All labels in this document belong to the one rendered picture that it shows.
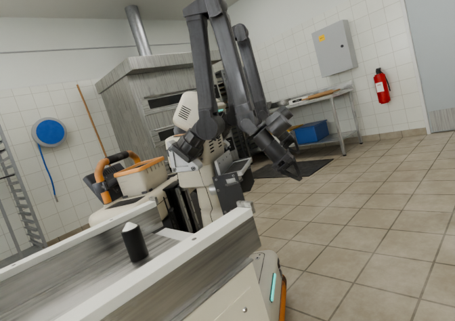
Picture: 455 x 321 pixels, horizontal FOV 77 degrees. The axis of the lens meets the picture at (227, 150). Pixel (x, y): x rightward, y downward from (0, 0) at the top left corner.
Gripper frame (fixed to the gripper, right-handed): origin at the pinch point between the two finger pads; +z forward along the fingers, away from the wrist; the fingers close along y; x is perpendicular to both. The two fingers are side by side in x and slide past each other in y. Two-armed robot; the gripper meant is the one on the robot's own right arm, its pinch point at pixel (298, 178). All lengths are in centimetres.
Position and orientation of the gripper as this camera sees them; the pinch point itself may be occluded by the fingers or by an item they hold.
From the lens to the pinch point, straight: 97.1
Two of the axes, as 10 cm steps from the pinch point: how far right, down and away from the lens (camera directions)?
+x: -7.0, 6.5, 2.9
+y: 2.3, -1.8, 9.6
